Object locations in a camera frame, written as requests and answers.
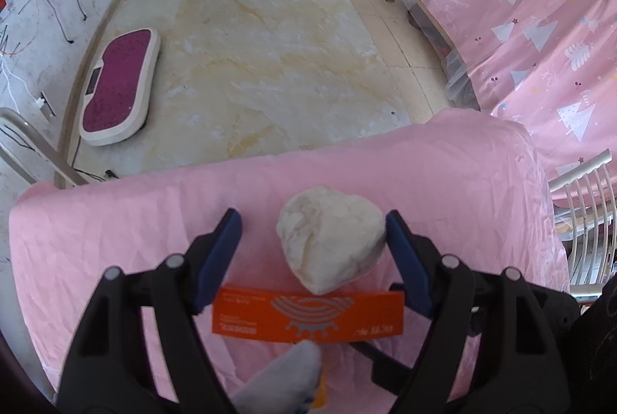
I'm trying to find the pink bed curtain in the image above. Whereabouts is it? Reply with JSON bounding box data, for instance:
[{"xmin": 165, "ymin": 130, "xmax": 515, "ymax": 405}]
[{"xmin": 417, "ymin": 0, "xmax": 616, "ymax": 177}]

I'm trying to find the grey gloved hand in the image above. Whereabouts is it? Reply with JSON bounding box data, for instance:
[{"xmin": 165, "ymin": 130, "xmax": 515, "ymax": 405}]
[{"xmin": 231, "ymin": 340, "xmax": 322, "ymax": 414}]

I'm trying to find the white paper ball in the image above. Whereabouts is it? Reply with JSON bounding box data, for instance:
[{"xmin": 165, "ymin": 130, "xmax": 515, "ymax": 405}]
[{"xmin": 276, "ymin": 187, "xmax": 386, "ymax": 296}]

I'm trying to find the purple white foot massager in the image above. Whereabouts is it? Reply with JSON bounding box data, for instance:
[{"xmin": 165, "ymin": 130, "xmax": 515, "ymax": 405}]
[{"xmin": 79, "ymin": 28, "xmax": 161, "ymax": 147}]

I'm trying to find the pink table cloth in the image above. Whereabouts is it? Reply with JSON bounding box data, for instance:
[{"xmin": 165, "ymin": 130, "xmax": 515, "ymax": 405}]
[{"xmin": 9, "ymin": 109, "xmax": 569, "ymax": 385}]

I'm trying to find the orange tube bottle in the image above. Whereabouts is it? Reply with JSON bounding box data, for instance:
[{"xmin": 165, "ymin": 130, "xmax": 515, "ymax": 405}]
[{"xmin": 310, "ymin": 370, "xmax": 327, "ymax": 410}]

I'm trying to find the white folding rack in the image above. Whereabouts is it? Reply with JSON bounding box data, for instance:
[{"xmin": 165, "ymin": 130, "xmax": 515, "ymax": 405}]
[{"xmin": 1, "ymin": 107, "xmax": 88, "ymax": 187}]

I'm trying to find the orange cardboard box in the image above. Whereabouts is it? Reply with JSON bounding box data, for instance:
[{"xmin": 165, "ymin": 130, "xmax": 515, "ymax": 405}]
[{"xmin": 212, "ymin": 287, "xmax": 405, "ymax": 344}]

